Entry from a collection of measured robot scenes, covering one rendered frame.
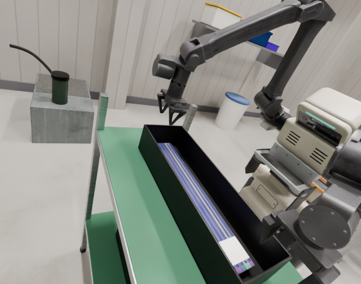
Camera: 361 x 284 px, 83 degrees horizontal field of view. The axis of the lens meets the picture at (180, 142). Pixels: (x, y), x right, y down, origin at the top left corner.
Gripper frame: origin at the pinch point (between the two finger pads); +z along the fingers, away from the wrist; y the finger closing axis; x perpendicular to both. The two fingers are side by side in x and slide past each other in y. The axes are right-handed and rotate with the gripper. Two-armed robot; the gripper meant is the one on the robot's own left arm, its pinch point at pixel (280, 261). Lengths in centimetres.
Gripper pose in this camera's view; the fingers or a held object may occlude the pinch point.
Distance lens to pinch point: 51.4
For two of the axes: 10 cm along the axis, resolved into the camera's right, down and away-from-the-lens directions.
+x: 8.3, 0.1, 5.5
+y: 4.4, 5.9, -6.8
